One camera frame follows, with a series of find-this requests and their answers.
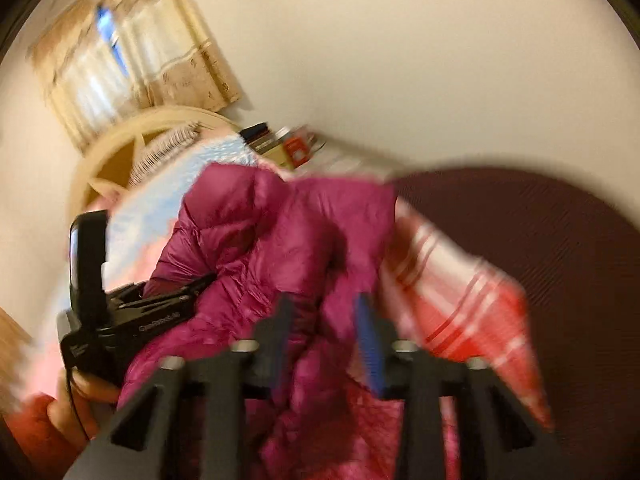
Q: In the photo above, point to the person's left forearm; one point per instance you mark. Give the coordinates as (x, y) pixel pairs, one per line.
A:
(35, 430)

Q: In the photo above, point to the dark maroon cushion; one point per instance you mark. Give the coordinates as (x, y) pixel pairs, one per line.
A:
(565, 260)

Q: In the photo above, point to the stack of books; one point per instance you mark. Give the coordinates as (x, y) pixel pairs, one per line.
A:
(260, 140)

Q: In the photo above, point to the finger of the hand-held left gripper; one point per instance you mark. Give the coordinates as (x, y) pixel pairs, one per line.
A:
(185, 287)

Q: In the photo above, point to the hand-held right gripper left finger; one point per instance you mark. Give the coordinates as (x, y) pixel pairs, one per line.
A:
(282, 332)

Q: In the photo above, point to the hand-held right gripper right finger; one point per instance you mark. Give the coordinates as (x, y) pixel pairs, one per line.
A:
(369, 347)

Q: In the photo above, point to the cream wooden headboard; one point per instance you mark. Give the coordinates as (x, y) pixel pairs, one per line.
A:
(100, 152)

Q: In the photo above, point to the red white striped cloth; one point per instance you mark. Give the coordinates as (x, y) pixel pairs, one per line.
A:
(450, 300)

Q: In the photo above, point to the beige window curtain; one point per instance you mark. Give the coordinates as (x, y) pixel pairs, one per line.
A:
(165, 60)

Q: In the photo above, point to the magenta down jacket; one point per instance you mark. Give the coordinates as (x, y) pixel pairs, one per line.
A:
(260, 240)

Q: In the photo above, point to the person's left hand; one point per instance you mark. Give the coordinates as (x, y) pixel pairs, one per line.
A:
(75, 410)

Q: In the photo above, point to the red box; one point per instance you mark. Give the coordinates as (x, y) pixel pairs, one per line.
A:
(297, 152)

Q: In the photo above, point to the brown wooden furniture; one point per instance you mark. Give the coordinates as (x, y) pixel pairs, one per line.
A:
(12, 345)

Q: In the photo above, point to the grey knitted pillow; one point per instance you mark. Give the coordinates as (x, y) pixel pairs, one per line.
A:
(160, 152)

